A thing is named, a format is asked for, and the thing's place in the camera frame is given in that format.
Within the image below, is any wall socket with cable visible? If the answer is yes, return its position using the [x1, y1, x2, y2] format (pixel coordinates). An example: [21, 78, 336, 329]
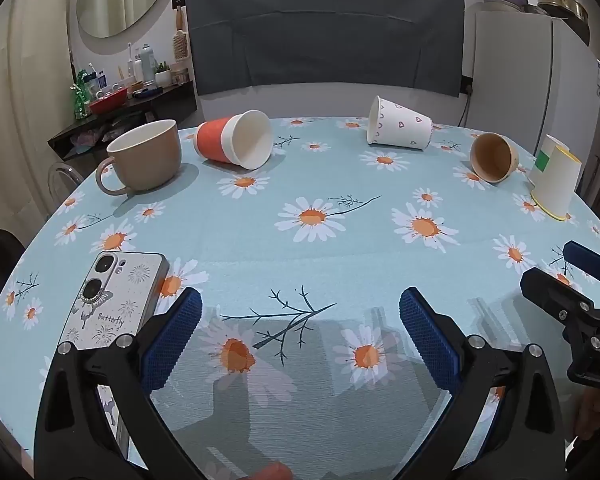
[457, 75, 476, 127]

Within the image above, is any dark wall shelf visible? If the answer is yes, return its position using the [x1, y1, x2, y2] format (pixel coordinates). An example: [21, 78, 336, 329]
[47, 81, 199, 162]

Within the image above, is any small brown cup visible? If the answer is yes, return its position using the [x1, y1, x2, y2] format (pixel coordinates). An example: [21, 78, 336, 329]
[469, 132, 521, 184]

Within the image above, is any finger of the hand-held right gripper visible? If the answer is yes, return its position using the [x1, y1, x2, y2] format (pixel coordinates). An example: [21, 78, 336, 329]
[520, 267, 600, 333]
[563, 240, 600, 284]

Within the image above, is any beige curtain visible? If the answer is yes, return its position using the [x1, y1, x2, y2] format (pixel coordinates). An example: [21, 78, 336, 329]
[0, 0, 77, 241]

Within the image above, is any white heart-print paper cup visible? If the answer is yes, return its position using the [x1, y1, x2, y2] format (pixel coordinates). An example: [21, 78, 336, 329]
[367, 95, 434, 152]

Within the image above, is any transparent chair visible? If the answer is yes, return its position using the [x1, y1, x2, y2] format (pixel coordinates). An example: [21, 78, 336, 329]
[47, 162, 86, 207]

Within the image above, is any orange paper cup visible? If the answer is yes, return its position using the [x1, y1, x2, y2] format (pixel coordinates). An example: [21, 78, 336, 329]
[194, 110, 274, 171]

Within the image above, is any person's right hand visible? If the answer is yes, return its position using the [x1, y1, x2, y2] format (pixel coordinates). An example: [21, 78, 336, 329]
[572, 387, 600, 443]

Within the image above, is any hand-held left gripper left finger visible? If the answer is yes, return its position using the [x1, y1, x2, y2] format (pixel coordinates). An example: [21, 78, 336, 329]
[34, 287, 203, 480]

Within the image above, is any red bowl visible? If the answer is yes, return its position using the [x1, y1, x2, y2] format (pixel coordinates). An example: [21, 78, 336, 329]
[87, 87, 130, 115]

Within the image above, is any white yellow-rimmed paper cup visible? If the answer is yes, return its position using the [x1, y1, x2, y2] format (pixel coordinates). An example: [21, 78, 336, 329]
[531, 146, 582, 222]

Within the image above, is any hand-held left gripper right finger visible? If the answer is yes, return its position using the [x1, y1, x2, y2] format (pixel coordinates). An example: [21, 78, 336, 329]
[399, 287, 567, 480]

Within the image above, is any blue daisy-print tablecloth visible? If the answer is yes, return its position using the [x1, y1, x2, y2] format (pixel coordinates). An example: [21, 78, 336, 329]
[0, 116, 600, 480]

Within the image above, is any phone with white patterned case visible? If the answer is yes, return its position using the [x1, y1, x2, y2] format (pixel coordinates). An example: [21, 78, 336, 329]
[60, 251, 170, 461]

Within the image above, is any white refrigerator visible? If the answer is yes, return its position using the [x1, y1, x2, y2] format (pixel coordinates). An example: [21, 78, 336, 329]
[464, 2, 600, 198]

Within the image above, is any metal steamer pot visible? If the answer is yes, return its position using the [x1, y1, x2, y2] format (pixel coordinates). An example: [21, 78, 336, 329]
[534, 0, 591, 47]

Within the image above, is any green bottle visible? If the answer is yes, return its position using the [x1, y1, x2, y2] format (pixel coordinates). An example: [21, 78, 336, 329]
[71, 68, 94, 120]

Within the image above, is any wooden hairbrush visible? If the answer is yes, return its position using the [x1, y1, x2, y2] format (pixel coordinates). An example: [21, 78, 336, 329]
[172, 6, 190, 61]

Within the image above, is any white green-label paper cup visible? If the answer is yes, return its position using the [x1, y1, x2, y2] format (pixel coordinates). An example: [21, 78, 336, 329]
[527, 134, 571, 187]

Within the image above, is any beige ceramic mug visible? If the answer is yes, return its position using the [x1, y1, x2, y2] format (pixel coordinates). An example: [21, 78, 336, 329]
[96, 119, 183, 198]

